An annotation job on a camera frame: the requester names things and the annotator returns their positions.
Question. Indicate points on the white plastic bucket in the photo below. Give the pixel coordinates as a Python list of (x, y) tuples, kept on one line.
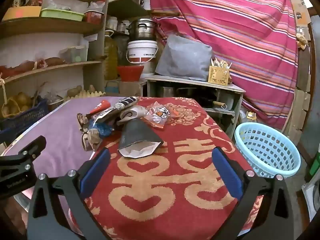
[(141, 47)]

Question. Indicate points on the bundle of chopsticks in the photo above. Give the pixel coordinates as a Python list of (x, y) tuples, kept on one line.
[(220, 62)]

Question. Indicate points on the blue plastic bag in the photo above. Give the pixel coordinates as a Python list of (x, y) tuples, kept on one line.
[(101, 128)]

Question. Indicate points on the brown sweet potato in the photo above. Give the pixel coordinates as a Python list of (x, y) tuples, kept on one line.
[(52, 61)]

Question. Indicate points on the yellow cardboard box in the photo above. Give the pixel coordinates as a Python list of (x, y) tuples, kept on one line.
[(21, 13)]

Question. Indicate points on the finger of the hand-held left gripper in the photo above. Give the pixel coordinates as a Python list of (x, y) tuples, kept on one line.
[(27, 150)]

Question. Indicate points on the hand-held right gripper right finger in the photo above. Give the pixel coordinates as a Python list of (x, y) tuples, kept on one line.
[(226, 172)]

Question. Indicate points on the blue plastic crate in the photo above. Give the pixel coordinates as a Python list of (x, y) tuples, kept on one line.
[(22, 120)]

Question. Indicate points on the clear plastic container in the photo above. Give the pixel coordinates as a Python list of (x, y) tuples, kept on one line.
[(73, 54)]

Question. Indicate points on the small wooden cabinet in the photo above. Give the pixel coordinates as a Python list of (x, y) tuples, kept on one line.
[(230, 87)]

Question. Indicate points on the white round container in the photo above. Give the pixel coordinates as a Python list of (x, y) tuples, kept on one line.
[(149, 67)]

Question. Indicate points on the wooden shelf unit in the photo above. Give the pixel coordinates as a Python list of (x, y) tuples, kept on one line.
[(50, 26)]

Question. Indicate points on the brown wrapper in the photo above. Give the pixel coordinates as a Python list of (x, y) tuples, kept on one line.
[(91, 140)]

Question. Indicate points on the green plastic container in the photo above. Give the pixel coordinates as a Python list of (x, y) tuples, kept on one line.
[(315, 160)]

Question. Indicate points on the small potato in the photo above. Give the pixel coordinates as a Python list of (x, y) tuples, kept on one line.
[(92, 88)]

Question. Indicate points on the black paper pouch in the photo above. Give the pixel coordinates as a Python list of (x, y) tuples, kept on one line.
[(137, 137)]

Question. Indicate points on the cardboard sheets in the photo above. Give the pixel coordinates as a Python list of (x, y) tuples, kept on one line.
[(300, 10)]

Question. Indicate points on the red patterned towel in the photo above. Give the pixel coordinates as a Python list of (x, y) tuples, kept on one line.
[(155, 180)]

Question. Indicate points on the yellow mesh bag of produce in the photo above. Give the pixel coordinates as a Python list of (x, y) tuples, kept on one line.
[(15, 103)]

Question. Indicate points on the red striped cloth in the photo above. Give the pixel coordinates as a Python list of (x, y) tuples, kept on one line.
[(237, 30)]

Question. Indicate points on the green plastic tray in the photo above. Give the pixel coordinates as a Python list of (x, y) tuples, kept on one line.
[(61, 14)]

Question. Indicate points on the steel stock pot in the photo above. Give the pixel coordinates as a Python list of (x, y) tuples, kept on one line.
[(142, 30)]

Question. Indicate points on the red woven basket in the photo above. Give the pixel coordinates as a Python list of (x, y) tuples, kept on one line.
[(130, 72)]

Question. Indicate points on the light blue laundry basket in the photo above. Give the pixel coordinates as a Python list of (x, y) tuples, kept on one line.
[(270, 150)]

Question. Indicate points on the wooden chopstick holder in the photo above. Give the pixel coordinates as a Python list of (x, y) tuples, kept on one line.
[(218, 76)]

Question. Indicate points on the small steel pot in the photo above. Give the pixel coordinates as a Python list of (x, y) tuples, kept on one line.
[(166, 92)]

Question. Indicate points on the white jar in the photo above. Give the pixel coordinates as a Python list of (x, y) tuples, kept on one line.
[(123, 26), (112, 23)]

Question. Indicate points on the yellow egg tray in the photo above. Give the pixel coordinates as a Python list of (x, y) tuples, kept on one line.
[(85, 95)]

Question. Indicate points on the small wicker basket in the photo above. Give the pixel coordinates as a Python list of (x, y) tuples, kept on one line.
[(53, 98)]

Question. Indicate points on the beige swirl wrapper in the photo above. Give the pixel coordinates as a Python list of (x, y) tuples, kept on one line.
[(132, 113)]

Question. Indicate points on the purple towel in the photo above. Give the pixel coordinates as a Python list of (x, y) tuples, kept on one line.
[(57, 140)]

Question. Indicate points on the clear orange snack wrapper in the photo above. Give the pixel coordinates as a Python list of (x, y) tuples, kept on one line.
[(158, 116)]

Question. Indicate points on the small red plastic basket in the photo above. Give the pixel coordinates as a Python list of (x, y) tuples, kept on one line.
[(93, 18)]

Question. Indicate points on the red snack packet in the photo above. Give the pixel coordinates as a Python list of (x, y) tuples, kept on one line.
[(100, 106)]

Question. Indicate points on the large potato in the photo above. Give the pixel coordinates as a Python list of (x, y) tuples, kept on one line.
[(74, 91)]

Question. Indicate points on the black and white wrapper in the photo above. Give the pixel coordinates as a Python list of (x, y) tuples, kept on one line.
[(120, 105)]

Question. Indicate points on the clear plastic bags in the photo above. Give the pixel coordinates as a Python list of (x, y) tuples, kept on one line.
[(57, 3)]

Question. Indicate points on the brown cardboard box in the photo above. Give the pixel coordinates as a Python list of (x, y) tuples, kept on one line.
[(130, 88)]

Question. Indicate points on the oil bottle with yellow cap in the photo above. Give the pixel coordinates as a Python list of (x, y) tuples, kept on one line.
[(248, 118)]

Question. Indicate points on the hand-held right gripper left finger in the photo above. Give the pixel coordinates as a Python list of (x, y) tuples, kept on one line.
[(96, 172)]

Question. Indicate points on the grey cushion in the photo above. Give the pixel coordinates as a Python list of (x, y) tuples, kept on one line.
[(185, 57)]

